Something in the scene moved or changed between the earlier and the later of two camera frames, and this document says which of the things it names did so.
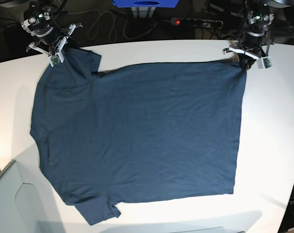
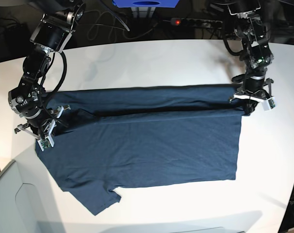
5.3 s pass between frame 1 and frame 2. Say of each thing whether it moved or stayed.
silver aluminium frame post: stayed
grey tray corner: stayed
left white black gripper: moved
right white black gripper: moved
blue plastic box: stayed
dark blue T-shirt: moved
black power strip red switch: stayed
